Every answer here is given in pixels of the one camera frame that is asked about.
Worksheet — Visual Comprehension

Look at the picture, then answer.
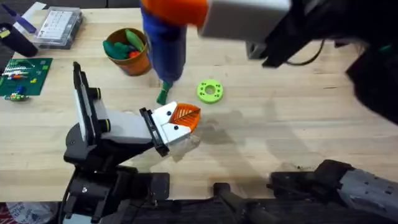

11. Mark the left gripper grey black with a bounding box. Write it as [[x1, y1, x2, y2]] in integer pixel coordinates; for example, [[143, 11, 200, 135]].
[[63, 88, 201, 171]]

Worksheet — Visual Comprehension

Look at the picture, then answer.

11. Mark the green disc with holes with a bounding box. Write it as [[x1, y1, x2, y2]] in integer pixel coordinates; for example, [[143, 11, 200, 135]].
[[196, 78, 224, 105]]

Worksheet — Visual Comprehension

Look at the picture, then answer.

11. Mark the orange tub with toys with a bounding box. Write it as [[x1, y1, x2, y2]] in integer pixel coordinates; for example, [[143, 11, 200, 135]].
[[102, 27, 152, 77]]

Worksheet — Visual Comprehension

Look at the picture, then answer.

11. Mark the left wrist black upright plate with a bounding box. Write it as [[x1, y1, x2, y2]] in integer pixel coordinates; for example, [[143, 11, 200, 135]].
[[72, 61, 96, 147]]

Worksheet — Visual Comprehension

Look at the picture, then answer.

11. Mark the wrist black upright plate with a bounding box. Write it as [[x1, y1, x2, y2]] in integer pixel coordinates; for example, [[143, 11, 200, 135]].
[[72, 61, 96, 147], [262, 0, 315, 68]]

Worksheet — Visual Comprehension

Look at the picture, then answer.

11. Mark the right wrist black upright plate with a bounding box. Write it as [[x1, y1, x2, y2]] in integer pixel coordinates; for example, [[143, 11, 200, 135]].
[[262, 0, 315, 68]]

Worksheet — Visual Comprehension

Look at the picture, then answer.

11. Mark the clear plastic parts box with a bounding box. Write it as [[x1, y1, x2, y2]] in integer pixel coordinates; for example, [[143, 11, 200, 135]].
[[32, 6, 84, 50]]

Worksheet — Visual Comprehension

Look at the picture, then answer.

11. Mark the white blue flat box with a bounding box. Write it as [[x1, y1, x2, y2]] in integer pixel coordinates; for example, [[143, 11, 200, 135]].
[[0, 1, 47, 34]]

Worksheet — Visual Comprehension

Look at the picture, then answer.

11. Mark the green board with blocks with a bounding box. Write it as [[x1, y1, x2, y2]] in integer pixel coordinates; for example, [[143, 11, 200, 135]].
[[0, 57, 53, 102]]

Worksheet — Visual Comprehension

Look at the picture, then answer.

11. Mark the black cylinder with yellow label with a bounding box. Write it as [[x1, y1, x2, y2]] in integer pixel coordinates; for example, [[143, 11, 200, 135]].
[[0, 22, 39, 58]]

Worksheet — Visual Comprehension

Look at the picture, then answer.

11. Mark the white red plastic bag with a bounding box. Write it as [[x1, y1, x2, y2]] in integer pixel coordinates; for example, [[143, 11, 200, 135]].
[[0, 202, 60, 224]]

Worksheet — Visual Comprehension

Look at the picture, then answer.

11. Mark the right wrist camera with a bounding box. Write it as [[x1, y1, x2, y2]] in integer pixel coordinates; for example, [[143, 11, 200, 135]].
[[245, 40, 269, 60]]

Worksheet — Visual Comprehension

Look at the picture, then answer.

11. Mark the black camera cable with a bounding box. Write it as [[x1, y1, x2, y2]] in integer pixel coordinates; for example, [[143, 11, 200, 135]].
[[284, 39, 325, 67]]

